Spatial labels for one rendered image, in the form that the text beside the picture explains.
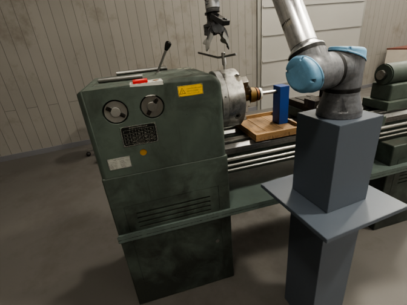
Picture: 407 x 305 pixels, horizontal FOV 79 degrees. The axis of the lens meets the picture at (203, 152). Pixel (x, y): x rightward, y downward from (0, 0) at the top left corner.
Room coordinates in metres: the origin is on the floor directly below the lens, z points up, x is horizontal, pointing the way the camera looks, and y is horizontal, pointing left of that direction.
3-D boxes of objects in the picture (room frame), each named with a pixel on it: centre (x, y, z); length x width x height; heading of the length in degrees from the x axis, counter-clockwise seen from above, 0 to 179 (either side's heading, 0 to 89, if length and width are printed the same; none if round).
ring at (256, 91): (1.41, -0.30, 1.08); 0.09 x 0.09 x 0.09; 13
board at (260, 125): (1.43, -0.40, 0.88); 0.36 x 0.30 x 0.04; 13
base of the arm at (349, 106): (0.86, -0.51, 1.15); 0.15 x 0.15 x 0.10
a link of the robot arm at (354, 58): (0.86, -0.50, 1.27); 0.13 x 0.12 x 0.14; 111
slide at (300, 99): (1.49, -0.76, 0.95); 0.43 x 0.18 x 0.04; 13
